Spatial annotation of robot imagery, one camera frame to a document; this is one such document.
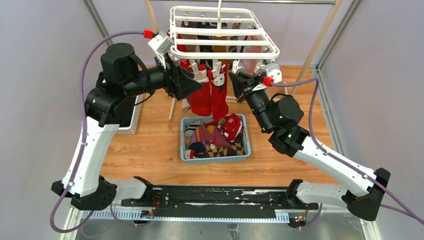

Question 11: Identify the red beige christmas sock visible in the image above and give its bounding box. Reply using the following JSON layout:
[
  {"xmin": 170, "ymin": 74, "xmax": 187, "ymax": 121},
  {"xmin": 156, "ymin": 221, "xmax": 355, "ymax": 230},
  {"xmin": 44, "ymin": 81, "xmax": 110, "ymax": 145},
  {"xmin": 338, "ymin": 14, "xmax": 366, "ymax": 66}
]
[{"xmin": 187, "ymin": 64, "xmax": 212, "ymax": 116}]

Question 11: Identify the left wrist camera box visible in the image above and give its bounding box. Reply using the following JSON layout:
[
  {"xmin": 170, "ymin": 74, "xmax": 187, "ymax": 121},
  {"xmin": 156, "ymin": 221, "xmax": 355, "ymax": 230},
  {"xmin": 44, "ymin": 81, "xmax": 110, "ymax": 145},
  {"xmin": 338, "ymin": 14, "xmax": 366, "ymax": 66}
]
[{"xmin": 148, "ymin": 31, "xmax": 174, "ymax": 69}]

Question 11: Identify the black blue hanging sock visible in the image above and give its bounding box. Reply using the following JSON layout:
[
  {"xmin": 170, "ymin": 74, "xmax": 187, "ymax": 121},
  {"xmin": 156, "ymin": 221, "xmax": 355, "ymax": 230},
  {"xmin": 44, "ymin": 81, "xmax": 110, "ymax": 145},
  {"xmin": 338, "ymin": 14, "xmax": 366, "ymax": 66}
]
[{"xmin": 197, "ymin": 21, "xmax": 215, "ymax": 67}]

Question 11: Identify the red animal face sock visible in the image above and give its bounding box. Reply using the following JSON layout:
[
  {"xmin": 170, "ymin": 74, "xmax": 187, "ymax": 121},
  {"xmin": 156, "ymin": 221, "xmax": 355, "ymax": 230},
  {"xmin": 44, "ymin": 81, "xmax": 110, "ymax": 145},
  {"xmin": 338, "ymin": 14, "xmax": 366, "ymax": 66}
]
[{"xmin": 207, "ymin": 64, "xmax": 229, "ymax": 120}]

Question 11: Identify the blue plastic laundry basket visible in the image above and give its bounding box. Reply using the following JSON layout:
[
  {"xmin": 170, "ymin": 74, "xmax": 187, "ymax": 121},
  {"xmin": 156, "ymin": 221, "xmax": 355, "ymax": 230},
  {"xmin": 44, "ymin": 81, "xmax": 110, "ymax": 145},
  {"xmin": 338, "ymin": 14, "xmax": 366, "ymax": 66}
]
[{"xmin": 180, "ymin": 114, "xmax": 252, "ymax": 164}]

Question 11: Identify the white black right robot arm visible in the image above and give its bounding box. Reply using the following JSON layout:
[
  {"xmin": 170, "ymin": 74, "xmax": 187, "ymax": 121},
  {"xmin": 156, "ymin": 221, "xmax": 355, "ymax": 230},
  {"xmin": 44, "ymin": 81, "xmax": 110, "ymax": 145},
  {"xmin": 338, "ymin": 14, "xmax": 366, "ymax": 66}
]
[{"xmin": 229, "ymin": 73, "xmax": 391, "ymax": 221}]

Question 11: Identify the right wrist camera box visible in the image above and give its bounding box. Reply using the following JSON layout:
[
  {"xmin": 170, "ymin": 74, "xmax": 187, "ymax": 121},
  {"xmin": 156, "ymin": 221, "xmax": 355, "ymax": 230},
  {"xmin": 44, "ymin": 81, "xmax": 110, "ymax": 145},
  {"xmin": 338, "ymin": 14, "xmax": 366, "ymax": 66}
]
[{"xmin": 252, "ymin": 63, "xmax": 283, "ymax": 92}]

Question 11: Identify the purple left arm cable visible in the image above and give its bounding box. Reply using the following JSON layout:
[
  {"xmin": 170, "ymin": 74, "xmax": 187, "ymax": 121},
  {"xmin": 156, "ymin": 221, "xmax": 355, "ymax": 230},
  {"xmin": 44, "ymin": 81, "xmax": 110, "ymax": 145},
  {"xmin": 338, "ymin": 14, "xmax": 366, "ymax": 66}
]
[{"xmin": 49, "ymin": 28, "xmax": 163, "ymax": 234}]

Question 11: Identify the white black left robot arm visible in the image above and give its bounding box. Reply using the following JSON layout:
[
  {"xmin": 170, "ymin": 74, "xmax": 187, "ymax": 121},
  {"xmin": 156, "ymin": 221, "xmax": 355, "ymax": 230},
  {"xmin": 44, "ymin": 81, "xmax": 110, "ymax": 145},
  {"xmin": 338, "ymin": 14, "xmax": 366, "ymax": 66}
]
[{"xmin": 51, "ymin": 43, "xmax": 202, "ymax": 211}]

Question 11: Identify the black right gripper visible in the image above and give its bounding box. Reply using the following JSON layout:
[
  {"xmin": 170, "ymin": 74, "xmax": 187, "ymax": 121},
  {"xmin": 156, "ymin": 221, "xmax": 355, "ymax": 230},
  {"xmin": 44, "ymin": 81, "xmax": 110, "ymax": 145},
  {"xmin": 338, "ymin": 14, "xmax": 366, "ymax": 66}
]
[{"xmin": 228, "ymin": 70, "xmax": 272, "ymax": 133}]

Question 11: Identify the red snowflake hanging sock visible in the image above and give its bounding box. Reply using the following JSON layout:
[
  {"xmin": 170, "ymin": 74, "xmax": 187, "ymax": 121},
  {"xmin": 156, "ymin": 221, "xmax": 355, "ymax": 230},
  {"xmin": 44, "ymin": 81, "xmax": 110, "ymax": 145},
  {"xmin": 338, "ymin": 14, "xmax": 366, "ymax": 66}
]
[{"xmin": 177, "ymin": 44, "xmax": 191, "ymax": 70}]

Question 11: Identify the white perforated side basket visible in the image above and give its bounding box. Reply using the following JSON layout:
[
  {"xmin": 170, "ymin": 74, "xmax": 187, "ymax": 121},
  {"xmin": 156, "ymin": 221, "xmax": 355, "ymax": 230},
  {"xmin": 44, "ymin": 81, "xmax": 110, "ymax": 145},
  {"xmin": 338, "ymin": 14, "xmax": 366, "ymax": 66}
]
[{"xmin": 116, "ymin": 94, "xmax": 144, "ymax": 135}]

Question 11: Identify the wooden drying rack stand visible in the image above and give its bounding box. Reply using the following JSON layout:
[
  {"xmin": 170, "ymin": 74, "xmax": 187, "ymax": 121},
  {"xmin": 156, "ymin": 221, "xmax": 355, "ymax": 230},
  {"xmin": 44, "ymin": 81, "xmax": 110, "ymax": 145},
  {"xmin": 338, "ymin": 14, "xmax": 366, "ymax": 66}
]
[{"xmin": 145, "ymin": 0, "xmax": 342, "ymax": 122}]

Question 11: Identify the white plastic sock hanger frame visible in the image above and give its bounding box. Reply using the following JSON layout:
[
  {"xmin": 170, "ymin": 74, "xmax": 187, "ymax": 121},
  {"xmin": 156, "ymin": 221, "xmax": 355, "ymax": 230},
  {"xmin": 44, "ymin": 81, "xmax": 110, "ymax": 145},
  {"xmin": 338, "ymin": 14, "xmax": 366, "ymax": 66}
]
[{"xmin": 169, "ymin": 1, "xmax": 281, "ymax": 60}]

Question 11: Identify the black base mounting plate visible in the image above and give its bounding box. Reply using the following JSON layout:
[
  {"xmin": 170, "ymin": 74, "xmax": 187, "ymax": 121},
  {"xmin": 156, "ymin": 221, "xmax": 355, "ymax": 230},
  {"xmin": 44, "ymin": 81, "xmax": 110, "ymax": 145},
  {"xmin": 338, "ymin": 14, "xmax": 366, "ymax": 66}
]
[{"xmin": 119, "ymin": 185, "xmax": 319, "ymax": 219}]

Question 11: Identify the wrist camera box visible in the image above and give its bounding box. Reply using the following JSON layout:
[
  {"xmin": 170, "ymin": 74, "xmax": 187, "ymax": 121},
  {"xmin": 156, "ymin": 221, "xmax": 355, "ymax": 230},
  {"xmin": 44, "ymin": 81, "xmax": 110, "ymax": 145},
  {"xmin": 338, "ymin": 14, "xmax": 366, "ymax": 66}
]
[
  {"xmin": 148, "ymin": 31, "xmax": 174, "ymax": 69},
  {"xmin": 252, "ymin": 63, "xmax": 283, "ymax": 92}
]

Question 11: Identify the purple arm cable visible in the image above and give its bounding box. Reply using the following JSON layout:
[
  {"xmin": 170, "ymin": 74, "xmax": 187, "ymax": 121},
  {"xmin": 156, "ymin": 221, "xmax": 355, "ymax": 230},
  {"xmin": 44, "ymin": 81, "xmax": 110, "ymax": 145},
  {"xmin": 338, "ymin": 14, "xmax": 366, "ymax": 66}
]
[
  {"xmin": 263, "ymin": 76, "xmax": 424, "ymax": 229},
  {"xmin": 49, "ymin": 28, "xmax": 163, "ymax": 234}
]

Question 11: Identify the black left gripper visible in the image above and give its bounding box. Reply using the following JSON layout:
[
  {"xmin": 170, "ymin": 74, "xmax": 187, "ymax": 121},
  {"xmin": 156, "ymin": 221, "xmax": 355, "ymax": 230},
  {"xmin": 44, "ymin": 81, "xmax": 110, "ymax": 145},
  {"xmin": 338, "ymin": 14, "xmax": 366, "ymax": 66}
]
[{"xmin": 123, "ymin": 51, "xmax": 204, "ymax": 100}]

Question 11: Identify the pink green hanging sock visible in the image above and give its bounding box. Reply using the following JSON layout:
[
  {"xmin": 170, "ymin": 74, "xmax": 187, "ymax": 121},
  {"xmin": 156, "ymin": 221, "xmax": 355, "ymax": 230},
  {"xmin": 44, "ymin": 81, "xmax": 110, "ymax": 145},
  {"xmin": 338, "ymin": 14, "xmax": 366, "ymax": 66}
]
[{"xmin": 240, "ymin": 35, "xmax": 264, "ymax": 76}]

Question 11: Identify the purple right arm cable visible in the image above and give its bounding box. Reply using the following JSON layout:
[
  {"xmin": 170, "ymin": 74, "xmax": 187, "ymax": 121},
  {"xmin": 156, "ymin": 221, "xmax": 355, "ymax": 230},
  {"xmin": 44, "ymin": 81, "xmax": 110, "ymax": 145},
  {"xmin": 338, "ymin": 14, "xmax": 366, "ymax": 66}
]
[{"xmin": 263, "ymin": 76, "xmax": 424, "ymax": 229}]

